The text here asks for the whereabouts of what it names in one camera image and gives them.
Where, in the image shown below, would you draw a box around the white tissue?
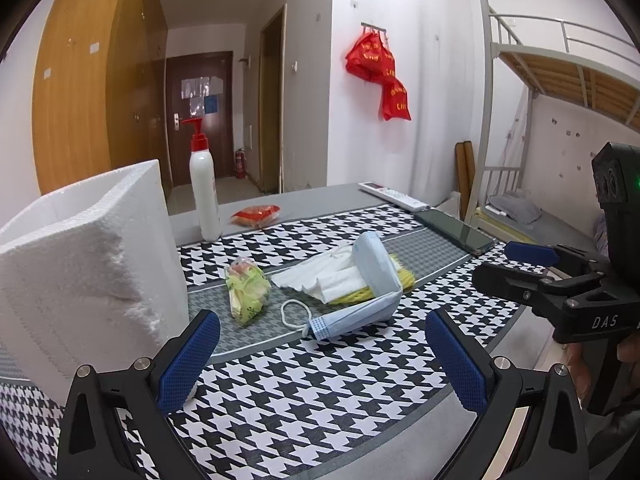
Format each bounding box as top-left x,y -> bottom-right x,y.
270,245 -> 366,306

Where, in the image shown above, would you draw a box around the white foam box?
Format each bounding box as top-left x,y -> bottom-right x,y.
0,159 -> 190,406

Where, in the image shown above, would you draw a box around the yellow foam net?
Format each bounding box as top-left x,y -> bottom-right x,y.
325,251 -> 417,307

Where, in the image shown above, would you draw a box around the wooden side door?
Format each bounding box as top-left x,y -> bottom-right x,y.
259,4 -> 288,195

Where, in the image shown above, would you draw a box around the person's right forearm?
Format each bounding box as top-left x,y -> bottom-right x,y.
587,400 -> 640,480

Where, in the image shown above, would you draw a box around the blue face mask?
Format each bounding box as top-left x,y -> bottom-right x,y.
281,231 -> 404,342

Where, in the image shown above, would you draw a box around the white hanging cloth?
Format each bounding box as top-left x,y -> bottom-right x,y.
502,85 -> 533,196

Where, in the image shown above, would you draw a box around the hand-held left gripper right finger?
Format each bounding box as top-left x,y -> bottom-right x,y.
422,306 -> 593,480

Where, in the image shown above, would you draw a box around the green yellow plastic packet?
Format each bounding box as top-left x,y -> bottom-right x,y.
225,257 -> 272,329

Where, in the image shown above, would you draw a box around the white plastic bag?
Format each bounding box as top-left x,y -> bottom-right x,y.
434,191 -> 463,221

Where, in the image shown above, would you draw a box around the black smartphone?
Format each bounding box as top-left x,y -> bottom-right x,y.
414,208 -> 496,256

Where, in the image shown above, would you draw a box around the houndstooth tablecloth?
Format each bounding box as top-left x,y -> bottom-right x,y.
0,182 -> 551,480

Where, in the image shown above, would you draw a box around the dark brown door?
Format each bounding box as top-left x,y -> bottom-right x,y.
165,51 -> 236,181

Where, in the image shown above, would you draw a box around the grey pillow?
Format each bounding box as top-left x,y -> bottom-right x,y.
487,191 -> 543,226

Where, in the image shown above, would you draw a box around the white remote control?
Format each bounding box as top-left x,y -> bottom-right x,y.
359,181 -> 431,211

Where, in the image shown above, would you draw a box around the white metal bunk bed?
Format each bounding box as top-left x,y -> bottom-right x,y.
462,0 -> 640,261

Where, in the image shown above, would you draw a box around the person's right hand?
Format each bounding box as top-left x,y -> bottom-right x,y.
567,334 -> 640,404

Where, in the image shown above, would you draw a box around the leaning wooden planks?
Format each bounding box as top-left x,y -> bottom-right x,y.
455,141 -> 476,218

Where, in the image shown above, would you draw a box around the red plastic bag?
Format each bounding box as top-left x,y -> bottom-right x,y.
380,77 -> 412,122
345,30 -> 398,83

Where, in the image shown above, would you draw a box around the wooden wardrobe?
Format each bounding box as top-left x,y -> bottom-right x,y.
31,0 -> 173,196

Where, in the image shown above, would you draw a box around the white pump bottle red cap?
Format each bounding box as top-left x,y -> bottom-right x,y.
180,117 -> 223,242

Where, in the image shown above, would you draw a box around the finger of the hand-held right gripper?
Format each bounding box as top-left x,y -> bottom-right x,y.
471,261 -> 608,312
504,241 -> 608,273

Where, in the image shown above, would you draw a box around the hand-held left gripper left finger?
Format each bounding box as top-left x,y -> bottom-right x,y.
56,308 -> 222,480

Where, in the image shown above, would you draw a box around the red snack packet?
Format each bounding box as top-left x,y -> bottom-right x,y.
231,203 -> 281,227

